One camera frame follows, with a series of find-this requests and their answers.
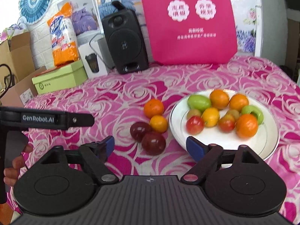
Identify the red yellow cherry tomato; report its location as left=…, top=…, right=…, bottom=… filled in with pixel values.
left=218, top=114, right=236, bottom=133

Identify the small yellow orange fruit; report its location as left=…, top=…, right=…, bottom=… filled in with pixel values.
left=201, top=107, right=220, bottom=128

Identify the tan longan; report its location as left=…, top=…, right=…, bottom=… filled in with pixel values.
left=187, top=109, right=202, bottom=120
left=226, top=109, right=241, bottom=121

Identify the mandarin orange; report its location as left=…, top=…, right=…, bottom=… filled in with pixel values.
left=143, top=99, right=164, bottom=119
left=235, top=114, right=258, bottom=139

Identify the dark red plum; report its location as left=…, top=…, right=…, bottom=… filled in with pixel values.
left=130, top=121, right=152, bottom=143
left=141, top=132, right=166, bottom=155

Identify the large green fruit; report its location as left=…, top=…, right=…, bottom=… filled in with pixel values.
left=187, top=94, right=212, bottom=112

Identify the large orange front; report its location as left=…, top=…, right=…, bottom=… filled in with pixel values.
left=209, top=89, right=230, bottom=110

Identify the left hand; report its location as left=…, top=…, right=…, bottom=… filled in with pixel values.
left=4, top=155, right=26, bottom=186

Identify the white porcelain plate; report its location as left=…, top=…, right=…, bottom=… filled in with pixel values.
left=169, top=89, right=280, bottom=160

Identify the small yellow kumquat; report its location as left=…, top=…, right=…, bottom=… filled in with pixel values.
left=149, top=115, right=168, bottom=133

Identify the green cardboard box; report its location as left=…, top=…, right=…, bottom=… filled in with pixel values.
left=32, top=60, right=87, bottom=95

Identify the pink rose tablecloth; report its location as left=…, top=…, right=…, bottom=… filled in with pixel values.
left=23, top=57, right=299, bottom=224

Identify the brown cardboard box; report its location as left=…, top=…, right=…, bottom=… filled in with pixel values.
left=1, top=31, right=46, bottom=107

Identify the white coffee cup box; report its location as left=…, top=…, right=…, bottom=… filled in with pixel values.
left=78, top=40, right=110, bottom=79

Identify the orange paper cup package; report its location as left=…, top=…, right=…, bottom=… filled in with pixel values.
left=47, top=2, right=79, bottom=67

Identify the black speaker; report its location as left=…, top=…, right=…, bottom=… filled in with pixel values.
left=102, top=1, right=149, bottom=74

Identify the pink tote bag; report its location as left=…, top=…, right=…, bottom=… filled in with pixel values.
left=141, top=0, right=237, bottom=65

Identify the bedding poster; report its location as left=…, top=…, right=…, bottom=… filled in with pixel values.
left=57, top=0, right=146, bottom=45

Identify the black speaker cable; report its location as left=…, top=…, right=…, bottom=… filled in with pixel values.
left=88, top=33, right=116, bottom=70

